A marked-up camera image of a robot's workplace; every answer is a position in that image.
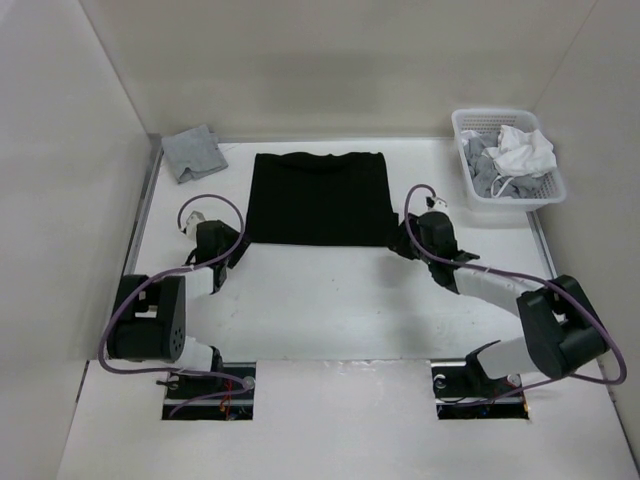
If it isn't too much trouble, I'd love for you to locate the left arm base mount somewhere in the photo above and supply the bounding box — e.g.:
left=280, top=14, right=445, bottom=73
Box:
left=156, top=375, right=255, bottom=421

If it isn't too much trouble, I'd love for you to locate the black tank top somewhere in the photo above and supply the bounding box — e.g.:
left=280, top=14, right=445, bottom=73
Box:
left=246, top=152, right=399, bottom=247

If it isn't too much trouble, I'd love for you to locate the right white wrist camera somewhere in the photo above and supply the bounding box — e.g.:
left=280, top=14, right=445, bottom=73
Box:
left=425, top=197, right=448, bottom=214

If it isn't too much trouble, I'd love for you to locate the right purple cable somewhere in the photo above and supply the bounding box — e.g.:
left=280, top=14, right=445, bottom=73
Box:
left=404, top=184, right=628, bottom=407

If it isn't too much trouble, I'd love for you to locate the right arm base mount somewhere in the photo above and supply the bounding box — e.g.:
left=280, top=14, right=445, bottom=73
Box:
left=431, top=349, right=529, bottom=420

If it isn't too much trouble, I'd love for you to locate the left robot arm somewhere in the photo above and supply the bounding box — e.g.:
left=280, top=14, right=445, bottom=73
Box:
left=105, top=220, right=250, bottom=399

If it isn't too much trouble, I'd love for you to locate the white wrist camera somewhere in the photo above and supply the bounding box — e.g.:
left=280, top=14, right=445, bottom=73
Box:
left=182, top=211, right=206, bottom=240
left=425, top=197, right=448, bottom=214

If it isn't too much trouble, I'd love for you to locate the grey tank top in basket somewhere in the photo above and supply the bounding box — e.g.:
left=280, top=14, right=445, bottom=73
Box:
left=463, top=132, right=543, bottom=199

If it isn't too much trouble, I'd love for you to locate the folded grey tank top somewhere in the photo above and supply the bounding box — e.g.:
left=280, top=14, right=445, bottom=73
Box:
left=161, top=124, right=228, bottom=184

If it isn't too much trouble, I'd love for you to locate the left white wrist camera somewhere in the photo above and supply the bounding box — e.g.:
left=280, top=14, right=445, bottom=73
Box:
left=182, top=211, right=206, bottom=240

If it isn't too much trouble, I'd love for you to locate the purple cable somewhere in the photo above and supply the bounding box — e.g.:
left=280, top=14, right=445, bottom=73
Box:
left=97, top=194, right=254, bottom=419
left=404, top=184, right=628, bottom=407

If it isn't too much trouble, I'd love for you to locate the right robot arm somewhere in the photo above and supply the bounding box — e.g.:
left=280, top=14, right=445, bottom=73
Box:
left=388, top=211, right=610, bottom=396

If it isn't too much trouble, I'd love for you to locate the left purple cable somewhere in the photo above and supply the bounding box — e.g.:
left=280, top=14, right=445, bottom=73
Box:
left=97, top=194, right=254, bottom=419

